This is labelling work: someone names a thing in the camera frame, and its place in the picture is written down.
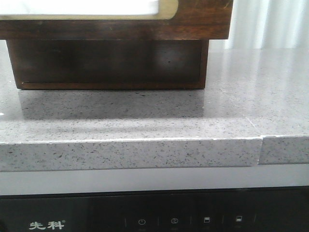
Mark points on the white curtain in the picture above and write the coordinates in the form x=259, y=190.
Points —
x=269, y=24

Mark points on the dark wooden drawer cabinet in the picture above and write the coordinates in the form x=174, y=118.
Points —
x=108, y=65

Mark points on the black appliance control panel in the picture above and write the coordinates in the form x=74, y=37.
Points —
x=283, y=209

